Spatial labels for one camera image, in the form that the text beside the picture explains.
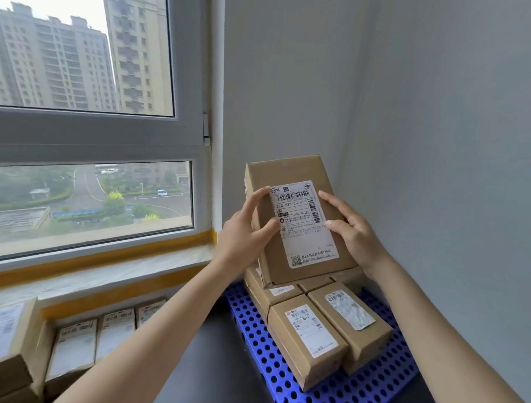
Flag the person's right hand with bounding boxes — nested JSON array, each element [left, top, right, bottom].
[[318, 195, 391, 282]]

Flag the person's left hand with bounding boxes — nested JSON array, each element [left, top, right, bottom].
[[212, 186, 281, 273]]

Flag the large labelled cardboard box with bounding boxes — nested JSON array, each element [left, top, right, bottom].
[[244, 154, 360, 288]]

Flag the person's right forearm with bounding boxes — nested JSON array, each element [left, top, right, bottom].
[[363, 252, 522, 403]]

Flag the person's left forearm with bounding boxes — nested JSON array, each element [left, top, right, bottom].
[[53, 253, 245, 403]]

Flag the plain cardboard box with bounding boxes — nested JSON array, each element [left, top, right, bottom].
[[330, 267, 366, 296], [298, 275, 336, 295]]

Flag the cardboard box with small label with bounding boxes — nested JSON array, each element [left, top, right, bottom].
[[243, 266, 304, 325]]

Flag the cardboard box with crinkled label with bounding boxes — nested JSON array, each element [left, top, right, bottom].
[[307, 281, 394, 376]]

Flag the cardboard box with white label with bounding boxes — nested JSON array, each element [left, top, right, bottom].
[[267, 292, 350, 392]]

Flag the flat labelled cardboard box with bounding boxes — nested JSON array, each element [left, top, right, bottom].
[[136, 299, 167, 329], [43, 318, 98, 384], [95, 308, 137, 363]]

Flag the yellow masking tape strip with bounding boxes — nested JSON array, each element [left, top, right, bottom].
[[39, 265, 187, 321], [0, 229, 215, 276]]

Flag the blue perforated plastic pallet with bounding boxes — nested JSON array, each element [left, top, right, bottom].
[[224, 280, 420, 403]]

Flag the beige apartment building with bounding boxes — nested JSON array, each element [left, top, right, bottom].
[[0, 0, 119, 112], [103, 0, 174, 117]]

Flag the tall cardboard box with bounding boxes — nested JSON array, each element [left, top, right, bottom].
[[0, 296, 39, 386]]

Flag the white window frame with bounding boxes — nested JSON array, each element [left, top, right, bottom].
[[0, 0, 225, 262]]

